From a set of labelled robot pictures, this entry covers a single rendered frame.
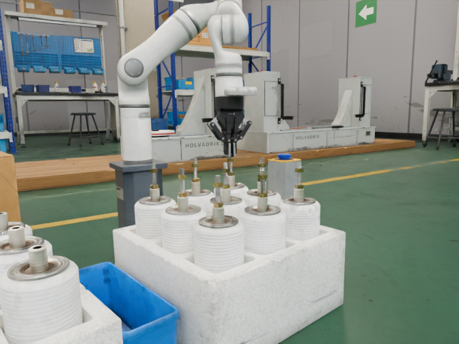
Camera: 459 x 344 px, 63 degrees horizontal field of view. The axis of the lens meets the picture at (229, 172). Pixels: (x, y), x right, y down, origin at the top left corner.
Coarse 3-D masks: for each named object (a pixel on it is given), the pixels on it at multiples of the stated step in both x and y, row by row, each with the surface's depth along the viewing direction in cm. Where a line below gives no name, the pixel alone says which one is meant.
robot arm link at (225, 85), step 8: (216, 80) 97; (224, 80) 95; (232, 80) 95; (240, 80) 96; (216, 88) 97; (224, 88) 95; (232, 88) 91; (240, 88) 92; (248, 88) 93; (256, 88) 95; (216, 96) 98
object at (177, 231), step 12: (168, 216) 75; (180, 216) 75; (192, 216) 75; (204, 216) 78; (168, 228) 75; (180, 228) 75; (192, 228) 75; (168, 240) 76; (180, 240) 75; (192, 240) 76; (180, 252) 75
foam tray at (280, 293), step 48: (144, 240) 82; (288, 240) 80; (336, 240) 83; (192, 288) 65; (240, 288) 65; (288, 288) 74; (336, 288) 85; (192, 336) 67; (240, 336) 66; (288, 336) 76
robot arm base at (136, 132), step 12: (120, 108) 113; (132, 108) 111; (144, 108) 113; (120, 120) 114; (132, 120) 112; (144, 120) 113; (132, 132) 112; (144, 132) 114; (132, 144) 113; (144, 144) 114; (132, 156) 114; (144, 156) 115
